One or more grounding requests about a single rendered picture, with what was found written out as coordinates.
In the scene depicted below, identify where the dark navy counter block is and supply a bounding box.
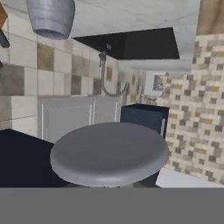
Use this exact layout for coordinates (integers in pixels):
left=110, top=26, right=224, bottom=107
left=0, top=129, right=72, bottom=188

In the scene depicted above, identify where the light wooden panel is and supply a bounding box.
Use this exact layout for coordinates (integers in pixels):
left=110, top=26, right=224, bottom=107
left=195, top=0, right=224, bottom=37

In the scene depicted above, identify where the white framed appliance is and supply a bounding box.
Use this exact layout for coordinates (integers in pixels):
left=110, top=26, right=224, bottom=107
left=143, top=70, right=171, bottom=103

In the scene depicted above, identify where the silver curved tap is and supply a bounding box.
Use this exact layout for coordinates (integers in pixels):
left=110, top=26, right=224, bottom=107
left=98, top=51, right=130, bottom=98

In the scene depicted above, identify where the dark blue cabinet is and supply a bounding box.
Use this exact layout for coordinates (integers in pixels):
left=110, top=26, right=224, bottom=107
left=119, top=102, right=171, bottom=188

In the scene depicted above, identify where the grey metal pot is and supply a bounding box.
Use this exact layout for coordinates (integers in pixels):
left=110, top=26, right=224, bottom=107
left=25, top=0, right=76, bottom=41

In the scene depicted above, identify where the pale grey cupboard run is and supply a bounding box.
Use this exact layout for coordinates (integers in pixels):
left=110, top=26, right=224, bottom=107
left=37, top=95, right=123, bottom=144

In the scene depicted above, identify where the grey round stool seat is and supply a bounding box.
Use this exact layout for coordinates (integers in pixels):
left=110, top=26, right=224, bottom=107
left=49, top=122, right=170, bottom=188

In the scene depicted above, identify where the black sink basin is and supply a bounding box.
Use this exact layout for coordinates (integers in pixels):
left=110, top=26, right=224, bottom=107
left=72, top=26, right=181, bottom=61

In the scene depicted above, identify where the dark grey utensil handle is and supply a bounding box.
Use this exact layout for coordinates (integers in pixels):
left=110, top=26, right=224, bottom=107
left=0, top=28, right=11, bottom=49

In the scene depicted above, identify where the brown wooden board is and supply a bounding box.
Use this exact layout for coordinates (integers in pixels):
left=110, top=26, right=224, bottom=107
left=0, top=3, right=9, bottom=29

